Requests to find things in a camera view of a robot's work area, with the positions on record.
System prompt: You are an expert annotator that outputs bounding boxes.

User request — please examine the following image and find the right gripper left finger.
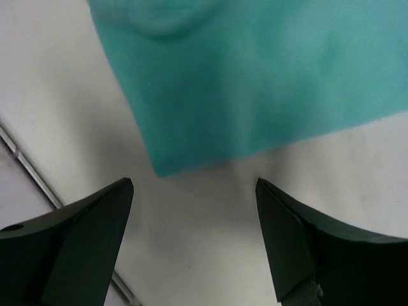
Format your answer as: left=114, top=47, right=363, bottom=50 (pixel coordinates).
left=1, top=178, right=134, bottom=306

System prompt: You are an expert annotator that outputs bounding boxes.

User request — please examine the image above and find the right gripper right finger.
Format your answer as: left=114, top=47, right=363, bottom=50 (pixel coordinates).
left=255, top=178, right=407, bottom=305

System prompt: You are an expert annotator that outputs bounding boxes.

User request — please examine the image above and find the green t shirt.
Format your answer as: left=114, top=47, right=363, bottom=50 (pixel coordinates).
left=89, top=1, right=407, bottom=177

